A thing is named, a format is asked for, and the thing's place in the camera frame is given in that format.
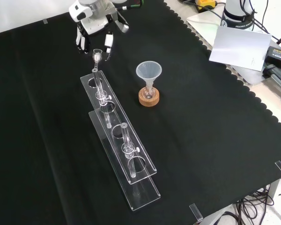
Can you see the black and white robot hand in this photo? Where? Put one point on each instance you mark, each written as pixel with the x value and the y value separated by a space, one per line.
pixel 93 23

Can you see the glass weighing funnel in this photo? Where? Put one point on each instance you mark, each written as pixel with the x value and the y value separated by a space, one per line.
pixel 97 56

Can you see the clear plastic funnel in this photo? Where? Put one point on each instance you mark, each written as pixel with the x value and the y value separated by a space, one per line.
pixel 148 70

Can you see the clear funnel stand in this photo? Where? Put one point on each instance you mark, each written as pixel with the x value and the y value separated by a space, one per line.
pixel 150 194

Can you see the grey tape piece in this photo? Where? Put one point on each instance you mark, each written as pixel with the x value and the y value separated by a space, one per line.
pixel 45 21

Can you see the small round-bottom glass flask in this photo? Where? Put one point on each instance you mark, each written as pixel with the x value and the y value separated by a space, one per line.
pixel 148 93

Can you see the pale mounting board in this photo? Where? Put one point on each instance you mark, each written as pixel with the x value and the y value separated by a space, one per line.
pixel 201 25

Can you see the yellow stop button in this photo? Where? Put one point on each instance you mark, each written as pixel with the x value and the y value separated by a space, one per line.
pixel 207 3

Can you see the white card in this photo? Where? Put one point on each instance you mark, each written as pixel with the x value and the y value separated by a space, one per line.
pixel 238 47

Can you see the black bench cloth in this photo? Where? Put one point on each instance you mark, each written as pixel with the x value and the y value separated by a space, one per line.
pixel 201 129

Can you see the black power adapter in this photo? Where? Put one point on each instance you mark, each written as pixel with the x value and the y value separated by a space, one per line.
pixel 279 55

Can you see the grey and black plug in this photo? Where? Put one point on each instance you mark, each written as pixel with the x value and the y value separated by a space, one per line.
pixel 277 76

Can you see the white table leg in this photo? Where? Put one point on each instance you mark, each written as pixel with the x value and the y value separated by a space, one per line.
pixel 274 192

